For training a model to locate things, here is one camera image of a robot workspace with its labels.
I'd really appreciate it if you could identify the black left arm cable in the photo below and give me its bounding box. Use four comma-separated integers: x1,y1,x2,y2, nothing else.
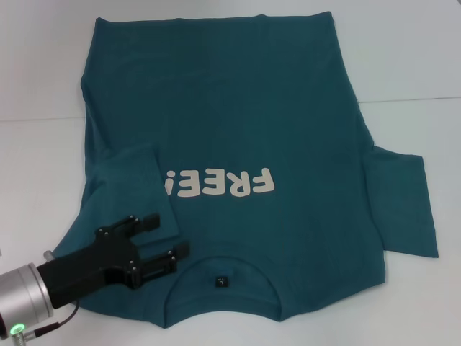
12,301,81,346

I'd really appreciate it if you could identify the teal t-shirt with FREE print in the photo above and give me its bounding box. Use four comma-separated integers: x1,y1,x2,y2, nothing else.
55,12,439,321

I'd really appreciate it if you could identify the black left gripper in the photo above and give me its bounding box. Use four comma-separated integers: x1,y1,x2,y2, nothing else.
37,212,192,310

